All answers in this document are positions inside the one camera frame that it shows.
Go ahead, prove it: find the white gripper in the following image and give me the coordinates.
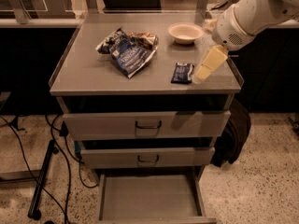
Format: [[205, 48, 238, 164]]
[[192, 4, 256, 84]]

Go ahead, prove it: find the blue rxbar blueberry bar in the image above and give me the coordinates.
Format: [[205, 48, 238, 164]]
[[171, 63, 194, 84]]

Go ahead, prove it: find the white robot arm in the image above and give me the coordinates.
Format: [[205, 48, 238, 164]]
[[192, 0, 299, 83]]

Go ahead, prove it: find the grey metal drawer cabinet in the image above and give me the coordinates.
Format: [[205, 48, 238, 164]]
[[49, 12, 245, 224]]

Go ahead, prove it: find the grey top drawer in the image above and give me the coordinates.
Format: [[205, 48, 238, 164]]
[[64, 111, 230, 141]]

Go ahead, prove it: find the grey drawer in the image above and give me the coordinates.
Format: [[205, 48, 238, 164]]
[[95, 174, 217, 224], [64, 111, 230, 141], [80, 147, 215, 169]]

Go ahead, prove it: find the grey middle drawer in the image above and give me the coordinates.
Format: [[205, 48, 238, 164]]
[[80, 147, 215, 169]]

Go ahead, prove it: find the grey bottom drawer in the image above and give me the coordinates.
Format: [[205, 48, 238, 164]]
[[95, 174, 217, 224]]

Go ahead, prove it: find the white ceramic bowl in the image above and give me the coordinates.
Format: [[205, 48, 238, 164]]
[[168, 22, 204, 45]]

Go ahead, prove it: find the blue crumpled chip bag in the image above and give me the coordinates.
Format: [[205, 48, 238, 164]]
[[95, 28, 159, 78]]

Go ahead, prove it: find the dark storage bin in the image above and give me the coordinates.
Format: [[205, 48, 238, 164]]
[[103, 0, 162, 10]]

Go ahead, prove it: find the black backpack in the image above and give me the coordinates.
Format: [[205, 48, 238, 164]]
[[211, 99, 251, 167]]

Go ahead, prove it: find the black stand leg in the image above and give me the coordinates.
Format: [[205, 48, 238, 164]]
[[28, 139, 55, 220]]

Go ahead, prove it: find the black floor cable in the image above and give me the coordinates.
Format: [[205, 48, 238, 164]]
[[0, 114, 100, 224]]

